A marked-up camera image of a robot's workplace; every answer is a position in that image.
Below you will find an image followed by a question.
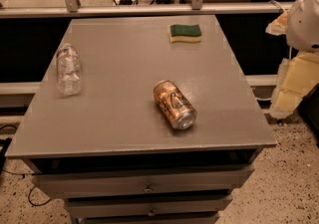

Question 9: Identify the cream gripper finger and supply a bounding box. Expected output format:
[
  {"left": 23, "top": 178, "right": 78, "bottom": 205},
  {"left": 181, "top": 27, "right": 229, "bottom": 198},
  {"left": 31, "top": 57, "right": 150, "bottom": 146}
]
[
  {"left": 269, "top": 52, "right": 319, "bottom": 118},
  {"left": 265, "top": 11, "right": 288, "bottom": 36}
]

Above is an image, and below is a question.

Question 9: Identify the orange soda can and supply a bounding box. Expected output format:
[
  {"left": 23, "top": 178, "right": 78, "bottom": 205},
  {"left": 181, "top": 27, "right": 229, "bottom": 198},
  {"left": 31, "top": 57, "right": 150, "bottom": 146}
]
[{"left": 154, "top": 80, "right": 197, "bottom": 129}]

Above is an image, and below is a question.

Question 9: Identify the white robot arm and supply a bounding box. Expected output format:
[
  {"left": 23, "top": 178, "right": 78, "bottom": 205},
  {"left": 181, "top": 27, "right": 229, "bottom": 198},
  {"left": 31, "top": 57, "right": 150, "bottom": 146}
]
[{"left": 265, "top": 0, "right": 319, "bottom": 119}]

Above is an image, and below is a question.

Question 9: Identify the green and yellow sponge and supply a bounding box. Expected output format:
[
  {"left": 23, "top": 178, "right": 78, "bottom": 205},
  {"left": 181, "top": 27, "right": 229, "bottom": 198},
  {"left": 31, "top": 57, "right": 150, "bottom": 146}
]
[{"left": 169, "top": 24, "right": 202, "bottom": 43}]

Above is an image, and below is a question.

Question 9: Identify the grey drawer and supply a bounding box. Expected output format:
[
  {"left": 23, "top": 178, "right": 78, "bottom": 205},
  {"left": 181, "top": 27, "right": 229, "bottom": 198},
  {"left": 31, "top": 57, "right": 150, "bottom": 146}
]
[
  {"left": 65, "top": 194, "right": 232, "bottom": 218},
  {"left": 32, "top": 164, "right": 254, "bottom": 198}
]

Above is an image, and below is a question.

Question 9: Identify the grey drawer cabinet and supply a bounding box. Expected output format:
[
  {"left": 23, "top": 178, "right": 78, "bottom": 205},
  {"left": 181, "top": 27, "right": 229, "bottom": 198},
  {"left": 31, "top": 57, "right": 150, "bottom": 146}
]
[{"left": 7, "top": 15, "right": 275, "bottom": 224}]

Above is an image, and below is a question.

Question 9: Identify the clear plastic water bottle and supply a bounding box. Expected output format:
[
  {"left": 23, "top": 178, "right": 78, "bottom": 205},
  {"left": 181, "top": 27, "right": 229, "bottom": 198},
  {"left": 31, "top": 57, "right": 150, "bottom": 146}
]
[{"left": 56, "top": 44, "right": 83, "bottom": 96}]

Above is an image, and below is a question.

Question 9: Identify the top grey drawer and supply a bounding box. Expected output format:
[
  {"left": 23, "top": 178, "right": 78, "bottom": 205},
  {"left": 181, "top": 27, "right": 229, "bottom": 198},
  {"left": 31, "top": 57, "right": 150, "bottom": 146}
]
[{"left": 32, "top": 164, "right": 254, "bottom": 198}]

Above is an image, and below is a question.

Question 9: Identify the white cable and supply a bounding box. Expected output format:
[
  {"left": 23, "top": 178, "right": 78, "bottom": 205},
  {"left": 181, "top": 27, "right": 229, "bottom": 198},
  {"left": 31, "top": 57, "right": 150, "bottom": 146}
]
[{"left": 268, "top": 0, "right": 288, "bottom": 13}]

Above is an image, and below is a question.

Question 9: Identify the black floor cable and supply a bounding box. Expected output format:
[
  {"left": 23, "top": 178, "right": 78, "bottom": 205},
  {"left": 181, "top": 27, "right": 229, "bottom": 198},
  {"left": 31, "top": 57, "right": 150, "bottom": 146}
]
[{"left": 0, "top": 123, "right": 53, "bottom": 208}]

